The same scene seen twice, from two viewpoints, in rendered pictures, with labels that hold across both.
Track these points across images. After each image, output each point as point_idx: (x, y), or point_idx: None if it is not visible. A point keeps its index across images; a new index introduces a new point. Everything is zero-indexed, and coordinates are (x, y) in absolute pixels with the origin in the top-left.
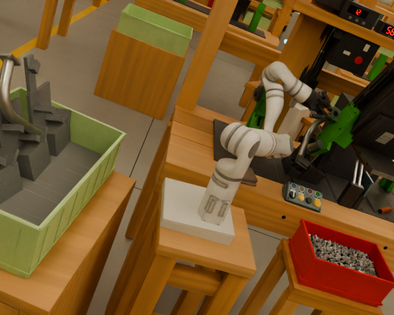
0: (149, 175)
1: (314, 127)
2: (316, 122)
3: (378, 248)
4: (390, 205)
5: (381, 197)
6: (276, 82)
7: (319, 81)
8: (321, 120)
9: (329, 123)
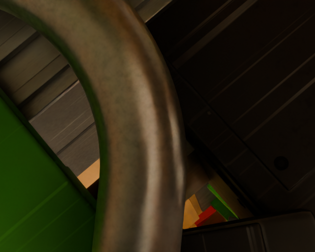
0: None
1: (37, 30)
2: (85, 78)
3: None
4: (62, 125)
5: (85, 95)
6: None
7: None
8: (100, 156)
9: (90, 218)
